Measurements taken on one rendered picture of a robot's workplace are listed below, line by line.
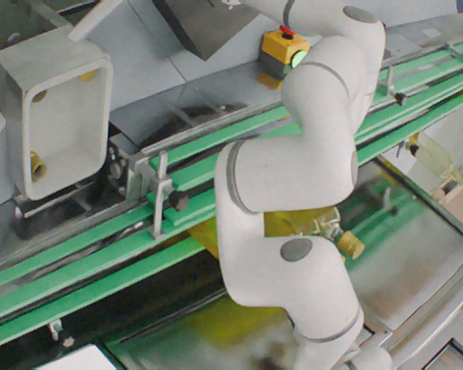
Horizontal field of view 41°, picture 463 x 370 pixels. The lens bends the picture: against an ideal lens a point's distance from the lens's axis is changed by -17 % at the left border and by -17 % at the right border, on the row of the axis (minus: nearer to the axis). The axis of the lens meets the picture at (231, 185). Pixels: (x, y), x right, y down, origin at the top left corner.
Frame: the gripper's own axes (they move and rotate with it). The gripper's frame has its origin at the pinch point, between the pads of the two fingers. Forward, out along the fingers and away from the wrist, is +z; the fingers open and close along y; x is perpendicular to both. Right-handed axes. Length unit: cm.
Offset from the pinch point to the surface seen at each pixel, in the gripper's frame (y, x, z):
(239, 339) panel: -12.7, 6.7, 1.9
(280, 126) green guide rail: 13.7, -9.2, 26.1
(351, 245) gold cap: 1.5, -15.4, 5.2
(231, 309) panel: -12.6, 4.5, 9.3
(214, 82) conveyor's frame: 15.7, -2.5, 39.7
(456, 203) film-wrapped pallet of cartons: -232, -338, 187
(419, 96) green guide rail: 7, -61, 38
